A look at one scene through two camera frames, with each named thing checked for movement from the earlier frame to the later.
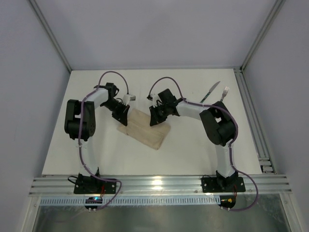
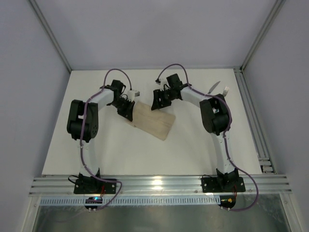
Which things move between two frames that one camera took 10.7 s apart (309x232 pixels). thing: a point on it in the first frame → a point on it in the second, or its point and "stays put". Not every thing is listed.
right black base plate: (210, 184) stays put
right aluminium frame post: (275, 9) stays put
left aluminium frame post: (44, 21) stays put
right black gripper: (156, 113) → (159, 98)
